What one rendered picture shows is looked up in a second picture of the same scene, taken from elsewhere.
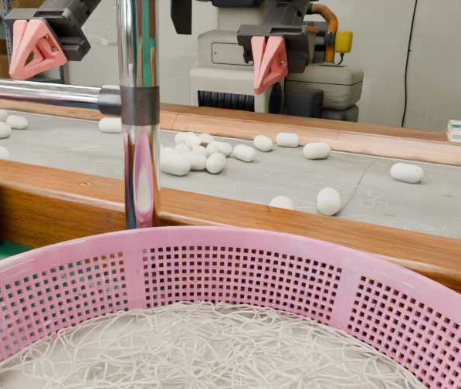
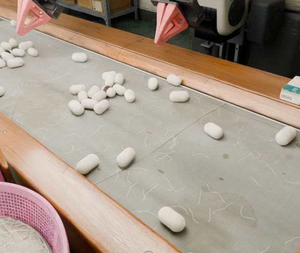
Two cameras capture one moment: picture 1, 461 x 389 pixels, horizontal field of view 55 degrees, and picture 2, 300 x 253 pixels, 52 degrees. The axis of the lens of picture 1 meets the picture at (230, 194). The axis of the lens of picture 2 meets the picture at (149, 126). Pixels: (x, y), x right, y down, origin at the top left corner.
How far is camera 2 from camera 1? 0.31 m
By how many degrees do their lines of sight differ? 27
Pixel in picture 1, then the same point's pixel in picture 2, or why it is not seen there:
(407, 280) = (62, 246)
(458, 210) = (212, 173)
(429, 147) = (263, 101)
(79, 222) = not seen: outside the picture
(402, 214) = (170, 171)
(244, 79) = not seen: outside the picture
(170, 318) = not seen: outside the picture
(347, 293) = (56, 237)
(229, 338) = (4, 243)
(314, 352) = not seen: outside the picture
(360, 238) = (82, 206)
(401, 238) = (103, 210)
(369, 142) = (224, 89)
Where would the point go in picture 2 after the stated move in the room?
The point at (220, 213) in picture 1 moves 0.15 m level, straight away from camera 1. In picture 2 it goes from (38, 170) to (93, 110)
